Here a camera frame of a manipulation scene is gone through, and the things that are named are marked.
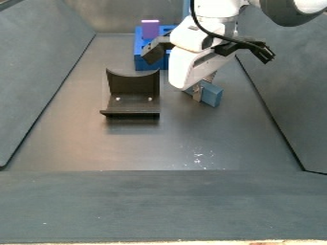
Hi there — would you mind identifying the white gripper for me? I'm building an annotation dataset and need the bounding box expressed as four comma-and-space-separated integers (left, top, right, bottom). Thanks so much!
168, 15, 232, 102

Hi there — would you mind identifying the light blue rectangular block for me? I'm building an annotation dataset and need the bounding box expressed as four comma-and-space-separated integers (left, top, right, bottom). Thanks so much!
185, 80, 222, 107

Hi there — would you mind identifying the blue shape sorter board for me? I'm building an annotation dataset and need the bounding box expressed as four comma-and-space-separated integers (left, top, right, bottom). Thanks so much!
133, 25, 174, 71

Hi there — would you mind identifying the black curved fixture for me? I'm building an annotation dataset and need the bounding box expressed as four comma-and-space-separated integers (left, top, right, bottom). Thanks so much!
100, 70, 161, 118

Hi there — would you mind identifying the purple rectangular block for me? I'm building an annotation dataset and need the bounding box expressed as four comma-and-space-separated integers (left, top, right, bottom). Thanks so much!
141, 19, 160, 39

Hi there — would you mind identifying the black cable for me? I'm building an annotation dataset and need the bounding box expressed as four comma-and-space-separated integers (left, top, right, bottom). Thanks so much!
189, 0, 277, 65

